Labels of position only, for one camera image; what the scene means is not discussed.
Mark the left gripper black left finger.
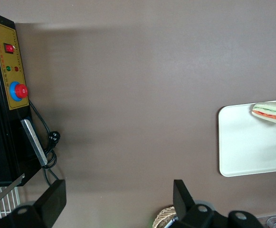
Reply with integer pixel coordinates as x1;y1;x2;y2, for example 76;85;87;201
8;179;67;228

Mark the black sealing machine yellow panel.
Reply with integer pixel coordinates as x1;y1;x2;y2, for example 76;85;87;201
0;9;40;189

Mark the black machine power cable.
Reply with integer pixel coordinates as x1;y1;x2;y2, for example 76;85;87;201
28;99;61;187

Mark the silver machine handle bar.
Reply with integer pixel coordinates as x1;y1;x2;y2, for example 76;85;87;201
20;118;48;167

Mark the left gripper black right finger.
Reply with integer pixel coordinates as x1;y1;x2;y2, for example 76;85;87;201
173;179;229;228

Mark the wrapped triangle sandwich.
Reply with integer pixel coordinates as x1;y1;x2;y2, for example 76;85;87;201
251;99;276;126

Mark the silver metal strip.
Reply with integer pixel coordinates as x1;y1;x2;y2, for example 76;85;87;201
0;173;26;212

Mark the white wire rack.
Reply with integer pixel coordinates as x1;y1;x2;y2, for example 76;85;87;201
0;186;22;219

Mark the light wicker basket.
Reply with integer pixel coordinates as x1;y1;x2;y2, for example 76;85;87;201
152;206;179;228

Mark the beige plastic tray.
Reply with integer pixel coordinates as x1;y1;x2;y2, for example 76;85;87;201
218;98;276;178

